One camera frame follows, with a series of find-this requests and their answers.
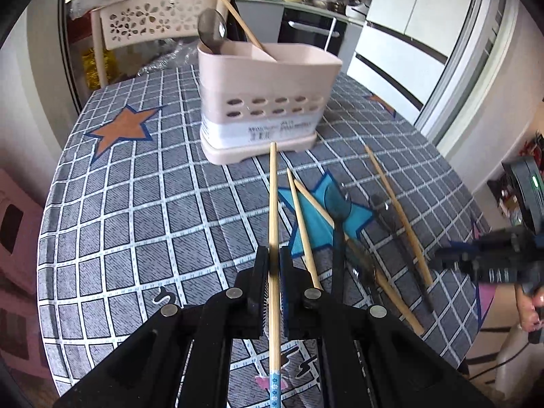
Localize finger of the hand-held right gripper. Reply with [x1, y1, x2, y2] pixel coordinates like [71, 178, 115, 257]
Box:
[433, 238, 479, 275]

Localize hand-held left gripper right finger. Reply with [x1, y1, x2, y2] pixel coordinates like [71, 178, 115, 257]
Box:
[278, 247, 496, 408]

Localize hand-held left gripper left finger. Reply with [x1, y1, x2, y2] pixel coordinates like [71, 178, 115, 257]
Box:
[53, 246, 270, 408]

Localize bamboo chopstick with blue end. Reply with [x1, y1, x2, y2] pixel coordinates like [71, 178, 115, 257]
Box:
[269, 142, 280, 408]

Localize grey transparent plastic spoon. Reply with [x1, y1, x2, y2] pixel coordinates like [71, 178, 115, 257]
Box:
[324, 183, 353, 304]
[198, 8, 228, 55]
[345, 236, 385, 307]
[368, 194, 435, 312]

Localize pink plastic utensil holder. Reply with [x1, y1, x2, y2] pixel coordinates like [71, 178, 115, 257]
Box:
[197, 42, 343, 166]

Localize person's right hand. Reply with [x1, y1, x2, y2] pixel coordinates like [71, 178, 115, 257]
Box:
[515, 283, 544, 333]

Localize crinkled silver foil bag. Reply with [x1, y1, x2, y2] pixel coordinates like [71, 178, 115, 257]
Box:
[137, 42, 201, 76]

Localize white refrigerator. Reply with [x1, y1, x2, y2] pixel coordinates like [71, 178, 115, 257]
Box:
[346, 0, 489, 125]

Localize pink plastic stool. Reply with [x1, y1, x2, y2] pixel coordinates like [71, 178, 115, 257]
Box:
[0, 169, 57, 381]

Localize black built-in oven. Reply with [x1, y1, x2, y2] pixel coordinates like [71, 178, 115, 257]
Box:
[277, 7, 348, 52]

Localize yellow packaged item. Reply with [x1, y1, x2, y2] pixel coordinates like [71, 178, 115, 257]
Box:
[82, 46, 116, 91]

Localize white rice cooker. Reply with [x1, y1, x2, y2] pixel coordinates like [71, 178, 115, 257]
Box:
[345, 2, 369, 21]

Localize pink perforated plastic basket rack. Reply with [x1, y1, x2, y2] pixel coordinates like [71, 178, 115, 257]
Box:
[90, 0, 239, 88]

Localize sliding door frame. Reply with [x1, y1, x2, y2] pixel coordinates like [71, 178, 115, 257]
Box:
[414, 0, 524, 147]

